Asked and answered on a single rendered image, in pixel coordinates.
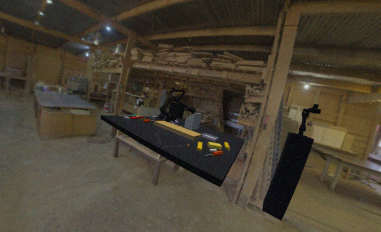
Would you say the tan wooden floor panel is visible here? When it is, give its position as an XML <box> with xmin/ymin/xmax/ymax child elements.
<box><xmin>154</xmin><ymin>121</ymin><xmax>202</xmax><ymax>141</ymax></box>

